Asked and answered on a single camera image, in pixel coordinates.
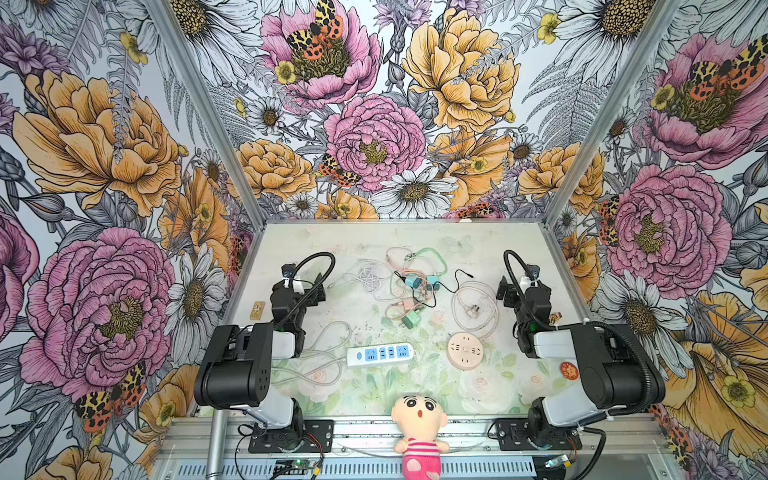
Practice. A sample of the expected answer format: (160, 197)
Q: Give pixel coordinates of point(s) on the green charger plug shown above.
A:
(412, 319)

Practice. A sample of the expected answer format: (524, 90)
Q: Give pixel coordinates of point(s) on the white blue power strip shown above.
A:
(379, 355)

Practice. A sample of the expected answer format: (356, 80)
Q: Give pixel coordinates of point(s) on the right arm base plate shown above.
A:
(517, 434)

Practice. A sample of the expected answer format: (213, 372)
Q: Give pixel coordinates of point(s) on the plush doll pink dress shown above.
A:
(420, 419)

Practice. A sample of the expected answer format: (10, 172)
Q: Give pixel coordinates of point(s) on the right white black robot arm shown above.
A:
(616, 376)

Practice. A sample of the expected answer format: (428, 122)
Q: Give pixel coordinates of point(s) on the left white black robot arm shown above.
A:
(236, 370)

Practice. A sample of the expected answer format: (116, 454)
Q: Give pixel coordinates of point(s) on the teal charger plug light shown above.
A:
(433, 281)

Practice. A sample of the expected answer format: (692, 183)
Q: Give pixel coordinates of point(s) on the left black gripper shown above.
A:
(289, 275)

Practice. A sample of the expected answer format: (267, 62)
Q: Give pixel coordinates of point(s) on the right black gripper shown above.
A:
(531, 275)

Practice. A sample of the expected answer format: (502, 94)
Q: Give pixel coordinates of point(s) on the silver microphone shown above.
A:
(217, 442)

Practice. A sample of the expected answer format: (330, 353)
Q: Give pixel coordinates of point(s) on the teal charger plug dark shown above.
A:
(413, 280)

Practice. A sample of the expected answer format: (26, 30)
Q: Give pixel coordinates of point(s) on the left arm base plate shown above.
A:
(313, 437)

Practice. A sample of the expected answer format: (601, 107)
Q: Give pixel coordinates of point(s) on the green circuit board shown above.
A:
(294, 467)

